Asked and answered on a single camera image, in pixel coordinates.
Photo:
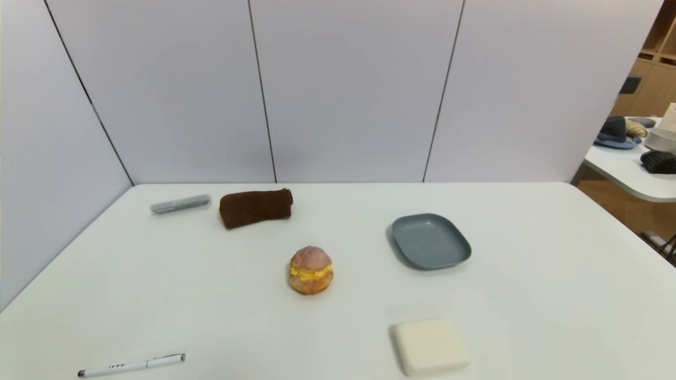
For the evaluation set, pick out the brown towel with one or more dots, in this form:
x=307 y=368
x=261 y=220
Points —
x=256 y=207

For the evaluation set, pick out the blue-grey square dish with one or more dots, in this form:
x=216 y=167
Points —
x=430 y=241

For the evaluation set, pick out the cream puff bun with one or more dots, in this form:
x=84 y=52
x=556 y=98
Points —
x=310 y=270

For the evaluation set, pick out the grey plastic pen case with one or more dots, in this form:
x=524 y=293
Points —
x=179 y=203

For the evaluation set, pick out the white square soap block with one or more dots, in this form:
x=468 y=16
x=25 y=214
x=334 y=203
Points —
x=430 y=347

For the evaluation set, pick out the white pen black tip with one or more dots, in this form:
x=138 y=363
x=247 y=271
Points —
x=132 y=365

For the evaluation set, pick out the dark grey blue-brim hat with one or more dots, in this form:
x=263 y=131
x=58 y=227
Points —
x=614 y=132

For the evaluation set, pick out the white side table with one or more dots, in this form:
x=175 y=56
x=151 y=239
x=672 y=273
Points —
x=620 y=163

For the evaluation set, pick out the tan woven hat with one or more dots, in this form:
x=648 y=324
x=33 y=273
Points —
x=636 y=128

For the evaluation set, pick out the black knit cap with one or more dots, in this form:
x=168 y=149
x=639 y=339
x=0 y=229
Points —
x=659 y=162

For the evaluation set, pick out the metal chair base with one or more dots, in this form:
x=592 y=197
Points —
x=660 y=244

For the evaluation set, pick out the wooden shelf unit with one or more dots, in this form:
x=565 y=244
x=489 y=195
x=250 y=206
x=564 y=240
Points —
x=655 y=84

